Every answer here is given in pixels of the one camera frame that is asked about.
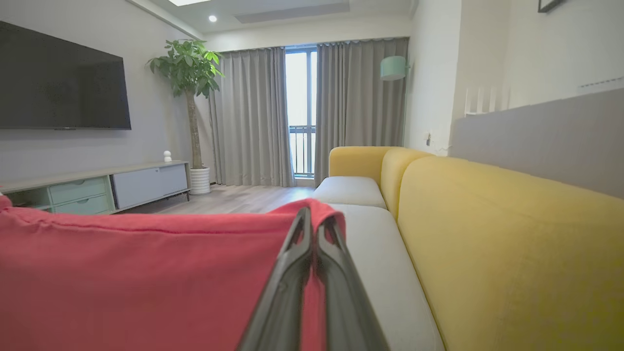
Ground white ribbed plant pot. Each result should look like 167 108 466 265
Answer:
189 167 211 195

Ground large grey sofa seat cushion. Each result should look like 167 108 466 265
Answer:
322 203 445 351

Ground white slatted divider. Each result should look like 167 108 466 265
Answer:
464 87 511 117

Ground mint lamp shade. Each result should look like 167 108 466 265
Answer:
380 55 408 81

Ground red jersey with white trim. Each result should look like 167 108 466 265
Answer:
0 194 347 351

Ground grey curtain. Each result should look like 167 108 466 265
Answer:
314 37 409 186
210 47 295 188

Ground mint and white tv cabinet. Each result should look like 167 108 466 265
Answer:
0 160 192 216

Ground white wall vent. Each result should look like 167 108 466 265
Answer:
578 77 624 96

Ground grey partition panel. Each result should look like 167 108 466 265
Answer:
448 88 624 199

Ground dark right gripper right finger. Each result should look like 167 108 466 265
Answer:
316 214 390 351

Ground balcony window door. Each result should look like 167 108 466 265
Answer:
285 46 318 178

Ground narrow yellow sofa back cushion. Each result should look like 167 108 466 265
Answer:
380 148 433 219

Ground green potted tree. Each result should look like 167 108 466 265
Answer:
146 39 225 170

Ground black wall television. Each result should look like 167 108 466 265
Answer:
0 20 132 130

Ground wide yellow sofa back cushion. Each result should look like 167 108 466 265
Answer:
397 156 624 351

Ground small grey sofa seat cushion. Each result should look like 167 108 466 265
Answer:
312 176 388 210

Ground yellow sofa armrest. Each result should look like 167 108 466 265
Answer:
329 146 404 187

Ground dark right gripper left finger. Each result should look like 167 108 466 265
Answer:
236 207 312 351

